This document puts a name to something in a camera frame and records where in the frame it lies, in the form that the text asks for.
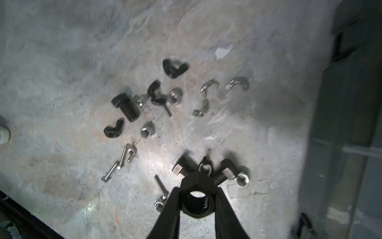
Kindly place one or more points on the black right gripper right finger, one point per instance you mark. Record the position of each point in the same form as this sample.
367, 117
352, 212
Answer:
227, 225

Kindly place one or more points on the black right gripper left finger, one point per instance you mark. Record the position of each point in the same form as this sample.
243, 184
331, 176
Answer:
168, 223

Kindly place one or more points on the large black hex nut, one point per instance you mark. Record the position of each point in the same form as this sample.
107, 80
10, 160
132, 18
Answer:
197, 195

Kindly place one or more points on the black bolt pair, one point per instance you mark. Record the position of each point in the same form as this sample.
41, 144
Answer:
227, 169

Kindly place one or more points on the silver long screw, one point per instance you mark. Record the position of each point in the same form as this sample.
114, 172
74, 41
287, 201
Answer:
128, 154

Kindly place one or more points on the silver hex nut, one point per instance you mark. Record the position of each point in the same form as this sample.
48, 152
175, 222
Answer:
147, 131

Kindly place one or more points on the black hex bolt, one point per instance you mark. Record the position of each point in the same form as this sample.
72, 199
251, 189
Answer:
124, 103

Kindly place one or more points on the silver wing nut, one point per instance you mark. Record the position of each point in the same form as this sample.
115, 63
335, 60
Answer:
238, 81

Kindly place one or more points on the black wing nut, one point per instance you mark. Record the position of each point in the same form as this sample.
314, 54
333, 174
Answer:
174, 68

